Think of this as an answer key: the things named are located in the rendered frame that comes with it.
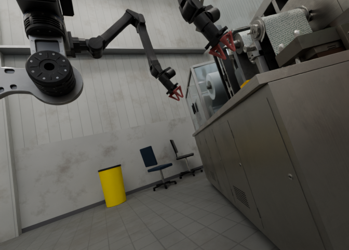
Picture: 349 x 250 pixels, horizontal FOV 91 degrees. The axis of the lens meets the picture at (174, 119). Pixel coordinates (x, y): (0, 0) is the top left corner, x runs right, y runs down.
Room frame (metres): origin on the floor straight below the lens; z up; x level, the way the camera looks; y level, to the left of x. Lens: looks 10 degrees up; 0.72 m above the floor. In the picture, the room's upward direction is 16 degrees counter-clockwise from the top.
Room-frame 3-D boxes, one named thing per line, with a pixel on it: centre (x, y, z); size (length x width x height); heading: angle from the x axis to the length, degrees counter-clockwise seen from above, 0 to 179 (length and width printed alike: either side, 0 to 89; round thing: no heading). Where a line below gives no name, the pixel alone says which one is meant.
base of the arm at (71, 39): (0.88, 0.42, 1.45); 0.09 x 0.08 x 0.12; 26
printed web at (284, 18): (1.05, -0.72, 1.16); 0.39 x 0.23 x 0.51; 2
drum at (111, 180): (3.69, 1.60, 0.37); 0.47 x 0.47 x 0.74
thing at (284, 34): (0.86, -0.72, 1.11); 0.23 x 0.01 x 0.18; 92
